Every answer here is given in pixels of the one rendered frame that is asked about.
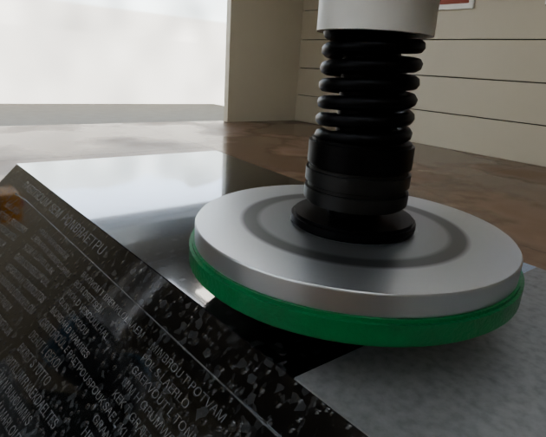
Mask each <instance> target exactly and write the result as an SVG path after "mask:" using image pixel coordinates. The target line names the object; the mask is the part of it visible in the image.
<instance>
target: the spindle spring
mask: <svg viewBox="0 0 546 437"><path fill-rule="evenodd" d="M323 34H324V37H325V38H326V39H328V40H329V41H330V42H326V43H325V44H324V45H323V46H322V54H323V55H324V56H325V57H327V58H329V59H331V60H327V61H325V62H322V64H321V66H320V70H321V72H322V73H323V74H325V75H329V76H333V77H332V78H322V79H321V80H320V81H319V89H320V90H321V91H323V92H330V93H337V94H339V92H396V95H394V96H352V95H323V96H320V97H319V98H318V100H317V104H318V107H320V108H323V109H333V110H350V111H393V114H384V115H362V114H337V113H330V112H320V113H319V114H317V115H316V117H315V121H316V122H317V123H318V124H319V125H322V126H328V127H348V128H391V132H383V133H357V132H342V131H333V130H327V129H326V128H324V127H321V128H318V129H316V130H315V133H314V136H315V137H317V138H319V139H323V140H329V141H333V142H338V143H344V144H351V145H361V146H377V147H386V146H396V145H400V144H403V143H405V142H407V141H409V140H410V139H411V138H412V135H413V132H412V130H411V128H410V127H408V126H409V125H411V124H412V123H413V121H414V120H415V117H414V113H413V112H412V111H411V110H410V109H409V108H412V107H414V106H415V105H416V104H417V101H418V99H417V97H416V95H415V94H414V93H411V92H407V91H411V90H415V89H417V88H418V86H419V78H418V77H417V76H416V75H411V74H406V73H416V72H418V71H419V70H421V69H422V66H423V62H422V61H421V59H419V58H416V57H411V56H403V55H402V56H401V58H343V55H351V54H419V53H422V52H423V51H424V50H425V49H426V43H425V42H424V41H423V40H422V39H408V38H360V39H345V36H348V35H367V34H402V35H415V34H410V33H404V32H395V31H385V30H370V29H330V30H324V31H323ZM341 74H399V76H398V77H341Z"/></svg>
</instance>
